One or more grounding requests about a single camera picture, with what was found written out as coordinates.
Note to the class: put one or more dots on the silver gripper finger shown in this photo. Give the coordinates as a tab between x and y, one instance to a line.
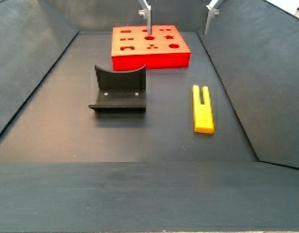
145	13
211	14

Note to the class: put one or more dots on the black curved fixture stand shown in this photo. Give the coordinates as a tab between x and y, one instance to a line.
121	89

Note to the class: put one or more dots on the red block with shaped holes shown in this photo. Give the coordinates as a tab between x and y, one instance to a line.
157	50

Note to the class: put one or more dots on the yellow two-pronged peg object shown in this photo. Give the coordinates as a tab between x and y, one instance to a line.
203	118

